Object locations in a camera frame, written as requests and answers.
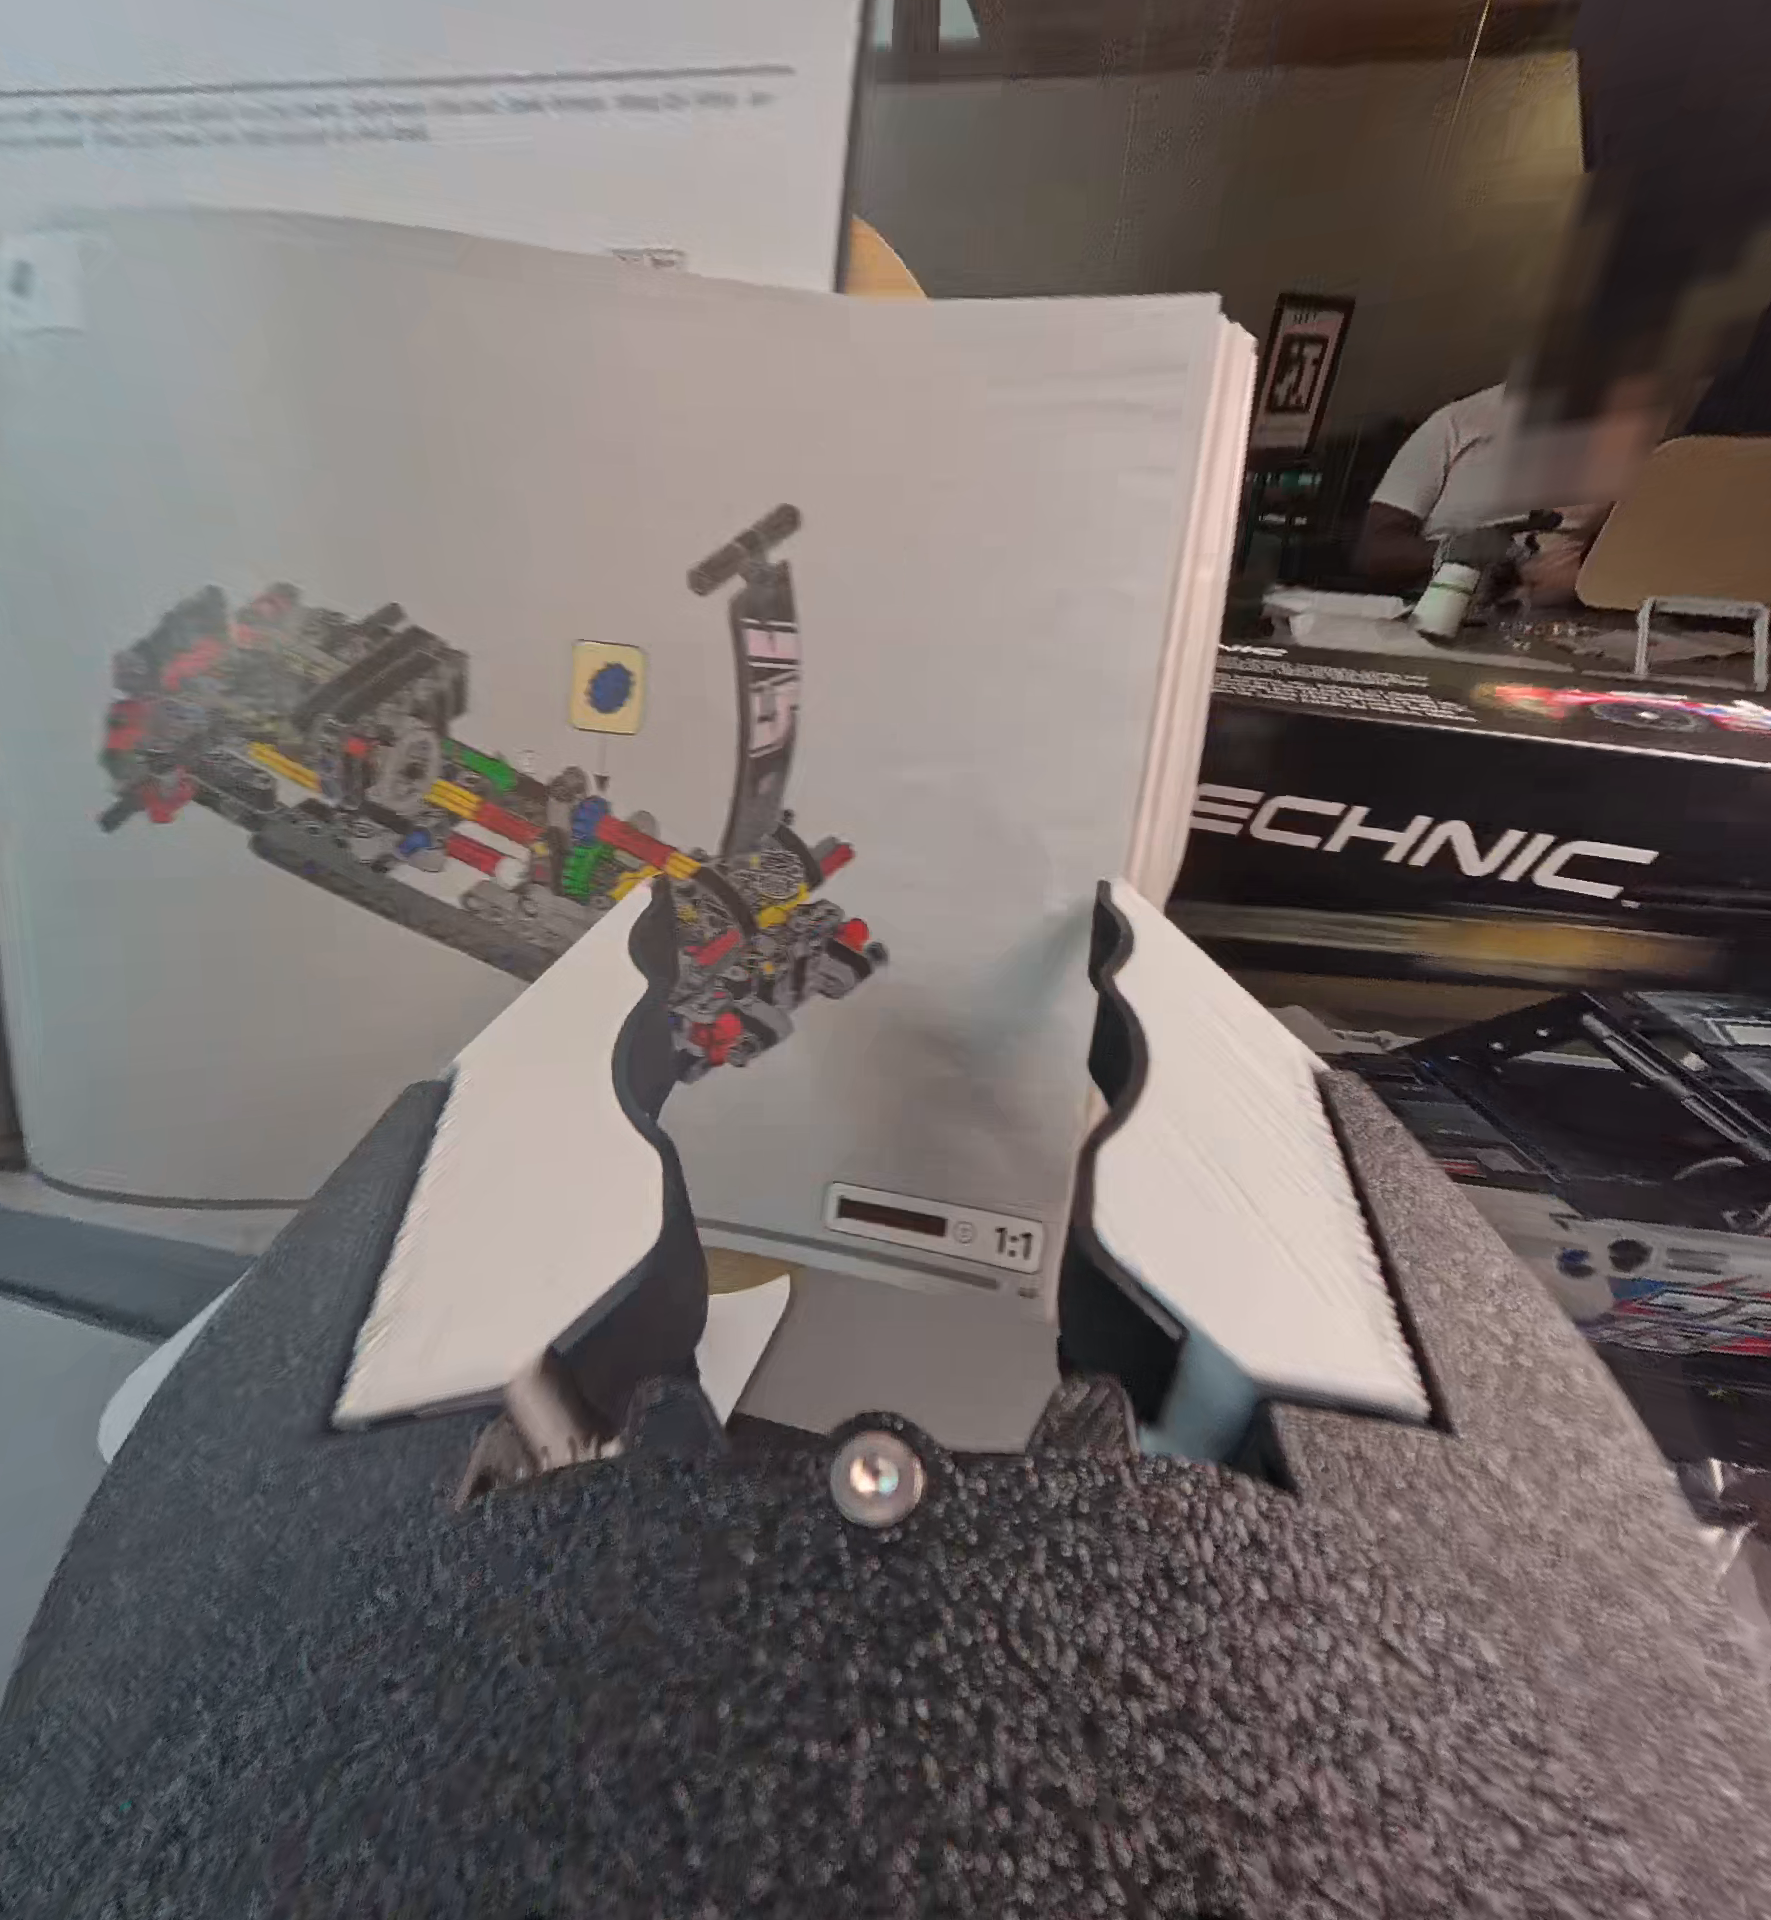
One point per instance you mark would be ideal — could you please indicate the printed marker sign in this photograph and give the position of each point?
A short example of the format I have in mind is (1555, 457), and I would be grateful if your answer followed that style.
(1303, 368)

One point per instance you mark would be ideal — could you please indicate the grey desk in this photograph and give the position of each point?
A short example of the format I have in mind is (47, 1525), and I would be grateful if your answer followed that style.
(0, 1424)

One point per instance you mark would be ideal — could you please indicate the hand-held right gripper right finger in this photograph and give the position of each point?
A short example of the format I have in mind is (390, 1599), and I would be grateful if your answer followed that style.
(1244, 1200)

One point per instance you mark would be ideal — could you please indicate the black set box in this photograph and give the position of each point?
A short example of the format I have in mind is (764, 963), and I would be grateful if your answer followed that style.
(1424, 870)

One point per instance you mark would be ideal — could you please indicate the printed task sheet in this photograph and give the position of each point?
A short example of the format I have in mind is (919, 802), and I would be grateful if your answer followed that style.
(375, 166)

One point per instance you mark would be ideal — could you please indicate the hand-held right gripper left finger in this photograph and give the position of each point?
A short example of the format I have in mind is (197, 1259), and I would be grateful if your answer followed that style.
(524, 1200)

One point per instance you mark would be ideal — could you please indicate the instruction booklet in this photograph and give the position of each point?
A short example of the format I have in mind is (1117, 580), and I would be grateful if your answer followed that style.
(375, 450)

